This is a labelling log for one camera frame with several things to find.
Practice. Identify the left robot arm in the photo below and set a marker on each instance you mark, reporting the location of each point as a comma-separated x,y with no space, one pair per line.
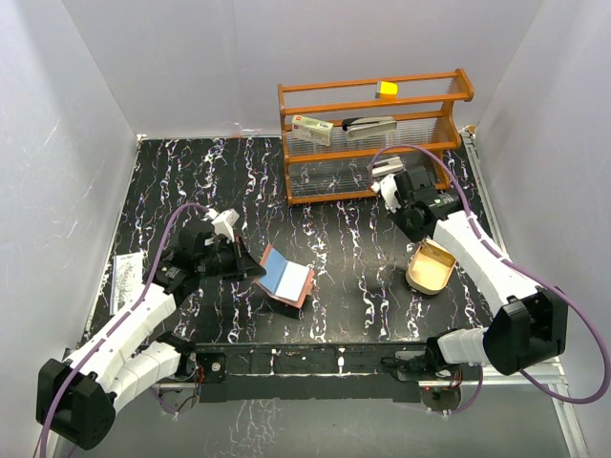
79,397

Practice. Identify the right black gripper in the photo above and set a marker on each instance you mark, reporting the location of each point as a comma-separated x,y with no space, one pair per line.
413,236

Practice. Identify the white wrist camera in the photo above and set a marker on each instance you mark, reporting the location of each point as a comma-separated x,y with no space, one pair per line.
386,189
223,222

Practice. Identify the white staples box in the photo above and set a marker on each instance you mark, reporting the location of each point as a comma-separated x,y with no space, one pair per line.
311,130

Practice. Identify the yellow grey eraser block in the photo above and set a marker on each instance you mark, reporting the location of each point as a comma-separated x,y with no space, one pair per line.
386,90

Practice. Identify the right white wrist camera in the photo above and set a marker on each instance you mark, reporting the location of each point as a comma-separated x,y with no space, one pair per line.
386,189

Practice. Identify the pink leather card holder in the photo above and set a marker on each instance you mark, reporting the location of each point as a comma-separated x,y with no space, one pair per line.
285,281

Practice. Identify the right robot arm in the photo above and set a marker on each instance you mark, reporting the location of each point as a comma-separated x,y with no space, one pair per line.
529,320

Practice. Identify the beige oval card tray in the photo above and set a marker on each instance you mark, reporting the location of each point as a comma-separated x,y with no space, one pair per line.
430,268

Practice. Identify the small white stapler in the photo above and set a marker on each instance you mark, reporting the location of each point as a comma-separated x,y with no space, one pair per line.
386,166

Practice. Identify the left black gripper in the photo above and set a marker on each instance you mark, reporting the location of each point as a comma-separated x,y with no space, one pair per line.
242,260

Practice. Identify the grey black stapler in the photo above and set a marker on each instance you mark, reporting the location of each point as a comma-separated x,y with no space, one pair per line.
364,127

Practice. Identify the orange wooden shelf rack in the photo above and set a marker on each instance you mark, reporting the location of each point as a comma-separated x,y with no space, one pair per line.
423,109

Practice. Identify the white printed leaflet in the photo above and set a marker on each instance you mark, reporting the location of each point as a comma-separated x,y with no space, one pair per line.
126,280

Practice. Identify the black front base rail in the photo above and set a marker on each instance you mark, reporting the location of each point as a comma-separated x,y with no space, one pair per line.
322,371

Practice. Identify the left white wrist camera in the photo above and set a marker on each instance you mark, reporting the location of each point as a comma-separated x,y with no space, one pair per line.
223,222

